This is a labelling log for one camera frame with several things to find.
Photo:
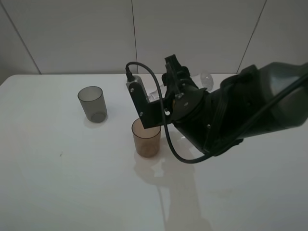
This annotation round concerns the brown translucent plastic cup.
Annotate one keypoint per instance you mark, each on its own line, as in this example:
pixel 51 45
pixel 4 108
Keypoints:
pixel 146 140

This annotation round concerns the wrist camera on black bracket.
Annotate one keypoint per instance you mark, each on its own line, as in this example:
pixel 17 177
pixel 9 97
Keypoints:
pixel 150 113

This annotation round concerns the grey translucent plastic cup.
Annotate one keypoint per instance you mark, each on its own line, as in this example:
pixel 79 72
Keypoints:
pixel 92 101

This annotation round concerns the clear plastic bottle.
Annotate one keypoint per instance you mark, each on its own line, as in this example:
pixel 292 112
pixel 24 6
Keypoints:
pixel 202 80

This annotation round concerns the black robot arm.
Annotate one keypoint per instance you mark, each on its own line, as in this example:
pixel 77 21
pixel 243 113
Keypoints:
pixel 256 101

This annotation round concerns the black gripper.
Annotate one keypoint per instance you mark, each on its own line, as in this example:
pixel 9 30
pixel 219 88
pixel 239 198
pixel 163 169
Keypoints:
pixel 183 97

